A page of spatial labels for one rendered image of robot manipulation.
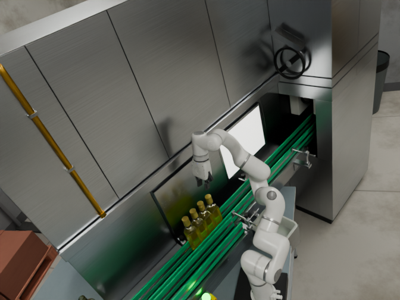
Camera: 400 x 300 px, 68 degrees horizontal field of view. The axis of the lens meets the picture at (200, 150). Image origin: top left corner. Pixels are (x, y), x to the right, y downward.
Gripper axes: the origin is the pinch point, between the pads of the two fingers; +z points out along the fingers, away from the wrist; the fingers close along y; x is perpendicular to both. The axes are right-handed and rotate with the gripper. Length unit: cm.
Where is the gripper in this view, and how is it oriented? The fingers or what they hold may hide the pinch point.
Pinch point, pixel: (203, 184)
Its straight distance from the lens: 153.2
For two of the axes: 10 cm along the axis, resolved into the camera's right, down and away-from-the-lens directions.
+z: 0.8, 9.0, 4.3
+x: 7.1, -3.6, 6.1
